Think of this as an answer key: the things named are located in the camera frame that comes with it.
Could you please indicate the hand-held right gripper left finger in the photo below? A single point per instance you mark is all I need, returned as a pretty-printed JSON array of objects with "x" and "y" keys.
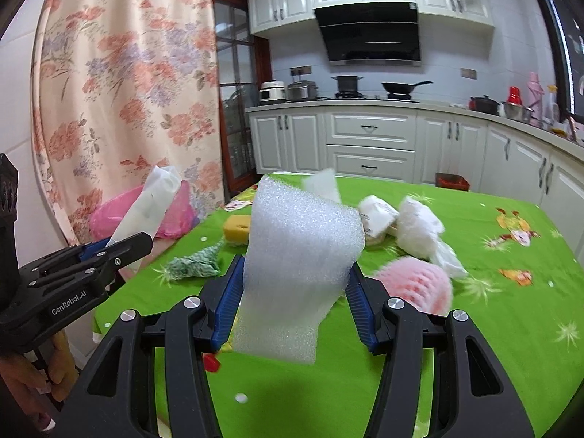
[{"x": 227, "y": 303}]

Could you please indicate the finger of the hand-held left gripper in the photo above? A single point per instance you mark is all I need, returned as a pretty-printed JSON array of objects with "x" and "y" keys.
[
  {"x": 130, "y": 248},
  {"x": 93, "y": 248}
]

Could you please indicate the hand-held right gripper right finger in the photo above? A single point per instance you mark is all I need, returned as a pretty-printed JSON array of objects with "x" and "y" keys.
[{"x": 361, "y": 305}]

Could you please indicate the white plastic wrapper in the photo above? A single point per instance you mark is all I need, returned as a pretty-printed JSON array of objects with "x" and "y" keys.
[{"x": 150, "y": 205}]

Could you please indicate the pink plastic bag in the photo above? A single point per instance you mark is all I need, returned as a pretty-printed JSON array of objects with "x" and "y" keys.
[{"x": 178, "y": 219}]

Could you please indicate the yellow sponge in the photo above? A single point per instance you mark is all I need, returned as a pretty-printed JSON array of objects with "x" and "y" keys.
[{"x": 235, "y": 229}]

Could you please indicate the white foam sheet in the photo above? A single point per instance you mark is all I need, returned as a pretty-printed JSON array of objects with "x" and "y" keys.
[{"x": 296, "y": 260}]

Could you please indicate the white plastic bag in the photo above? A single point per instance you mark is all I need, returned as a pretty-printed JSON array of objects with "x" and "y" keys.
[{"x": 417, "y": 230}]

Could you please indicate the white foam block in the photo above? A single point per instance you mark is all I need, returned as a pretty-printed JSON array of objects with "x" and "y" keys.
[{"x": 324, "y": 185}]

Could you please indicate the red-lined trash bin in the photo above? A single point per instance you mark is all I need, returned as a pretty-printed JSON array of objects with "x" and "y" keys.
[{"x": 451, "y": 181}]

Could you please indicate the person's left hand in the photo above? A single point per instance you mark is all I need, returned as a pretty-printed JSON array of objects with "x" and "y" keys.
[{"x": 61, "y": 365}]

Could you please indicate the green patterned crumpled wrapper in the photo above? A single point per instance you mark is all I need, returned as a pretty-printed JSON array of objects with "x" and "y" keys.
[{"x": 196, "y": 262}]

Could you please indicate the pink foam fruit net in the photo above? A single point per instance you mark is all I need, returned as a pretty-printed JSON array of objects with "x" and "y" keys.
[{"x": 419, "y": 283}]

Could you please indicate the white crushed paper cup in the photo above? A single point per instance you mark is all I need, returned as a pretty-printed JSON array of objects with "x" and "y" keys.
[{"x": 376, "y": 214}]

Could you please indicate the green printed tablecloth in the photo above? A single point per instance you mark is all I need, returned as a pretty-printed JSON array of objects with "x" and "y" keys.
[{"x": 479, "y": 328}]

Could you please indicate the floral curtain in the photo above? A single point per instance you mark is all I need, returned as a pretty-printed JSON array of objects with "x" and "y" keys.
[{"x": 114, "y": 77}]

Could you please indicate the white lower kitchen cabinets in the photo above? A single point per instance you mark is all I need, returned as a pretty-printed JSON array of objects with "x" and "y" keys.
[{"x": 369, "y": 127}]

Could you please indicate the wooden glass door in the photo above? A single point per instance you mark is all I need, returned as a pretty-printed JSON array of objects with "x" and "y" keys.
[{"x": 235, "y": 77}]

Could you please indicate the gas stove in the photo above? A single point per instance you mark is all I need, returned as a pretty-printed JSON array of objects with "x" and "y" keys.
[{"x": 365, "y": 97}]

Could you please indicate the white rice cooker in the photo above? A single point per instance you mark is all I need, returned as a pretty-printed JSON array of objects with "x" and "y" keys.
[{"x": 272, "y": 92}]

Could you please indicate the black wok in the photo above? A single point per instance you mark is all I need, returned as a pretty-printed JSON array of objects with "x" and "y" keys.
[{"x": 399, "y": 87}]

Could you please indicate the black stock pot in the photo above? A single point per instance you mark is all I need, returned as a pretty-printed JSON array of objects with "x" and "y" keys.
[{"x": 346, "y": 84}]

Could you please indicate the steel pressure cooker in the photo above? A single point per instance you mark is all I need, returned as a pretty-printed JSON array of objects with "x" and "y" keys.
[{"x": 301, "y": 91}]

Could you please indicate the black and red pot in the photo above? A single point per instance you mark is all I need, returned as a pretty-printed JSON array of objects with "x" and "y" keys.
[{"x": 484, "y": 105}]

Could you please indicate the steel bowl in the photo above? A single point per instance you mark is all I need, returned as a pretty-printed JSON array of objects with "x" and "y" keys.
[{"x": 518, "y": 112}]

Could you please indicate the red cup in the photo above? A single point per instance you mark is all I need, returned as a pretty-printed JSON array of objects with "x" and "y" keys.
[{"x": 514, "y": 94}]

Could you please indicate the pink bottle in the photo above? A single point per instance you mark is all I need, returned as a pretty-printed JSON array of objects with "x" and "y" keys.
[{"x": 534, "y": 96}]

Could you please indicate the black range hood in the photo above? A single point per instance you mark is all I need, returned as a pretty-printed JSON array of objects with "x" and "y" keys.
[{"x": 369, "y": 32}]

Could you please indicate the yellow-capped spray bottle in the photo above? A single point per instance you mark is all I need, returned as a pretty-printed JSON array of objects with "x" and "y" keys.
[{"x": 553, "y": 105}]

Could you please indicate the dark framed window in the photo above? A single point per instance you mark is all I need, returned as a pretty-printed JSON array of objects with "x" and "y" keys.
[{"x": 563, "y": 45}]

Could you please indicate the wall socket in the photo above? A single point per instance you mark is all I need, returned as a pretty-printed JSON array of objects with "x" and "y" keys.
[
  {"x": 301, "y": 70},
  {"x": 467, "y": 73}
]

